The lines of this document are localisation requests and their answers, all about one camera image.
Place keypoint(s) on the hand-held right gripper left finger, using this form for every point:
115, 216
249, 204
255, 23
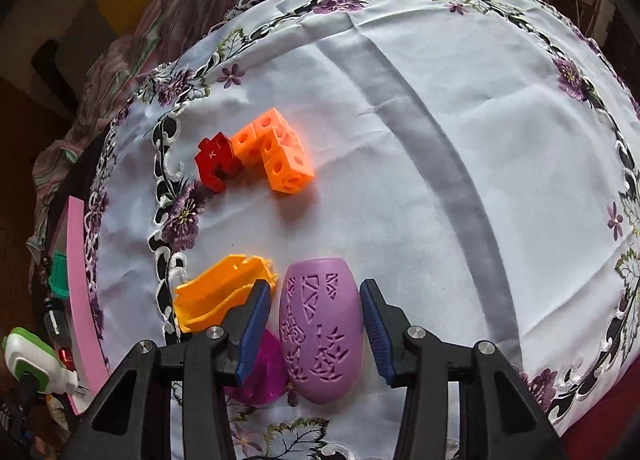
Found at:
252, 325

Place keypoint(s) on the yellow orange plastic holder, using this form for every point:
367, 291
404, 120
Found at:
215, 295

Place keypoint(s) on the purple oval carved piece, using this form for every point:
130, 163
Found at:
320, 330

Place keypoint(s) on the magenta perforated suction cup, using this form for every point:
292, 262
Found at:
265, 375

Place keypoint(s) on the red puzzle piece block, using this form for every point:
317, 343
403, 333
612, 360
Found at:
215, 160

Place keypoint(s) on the dark red cloth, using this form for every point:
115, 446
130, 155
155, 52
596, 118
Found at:
605, 440

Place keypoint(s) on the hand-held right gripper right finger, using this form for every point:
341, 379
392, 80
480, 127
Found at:
372, 325

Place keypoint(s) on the red metallic cylinder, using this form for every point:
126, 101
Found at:
66, 359

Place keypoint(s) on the green ridged plastic cap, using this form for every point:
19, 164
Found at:
59, 275

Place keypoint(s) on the orange linked cube blocks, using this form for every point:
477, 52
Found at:
280, 155

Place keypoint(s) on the white embroidered floral tablecloth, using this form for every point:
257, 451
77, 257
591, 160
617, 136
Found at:
425, 140

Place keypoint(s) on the pink cardboard box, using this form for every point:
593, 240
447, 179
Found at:
80, 265

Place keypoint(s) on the green white plug-in device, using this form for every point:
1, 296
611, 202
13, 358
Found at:
35, 357

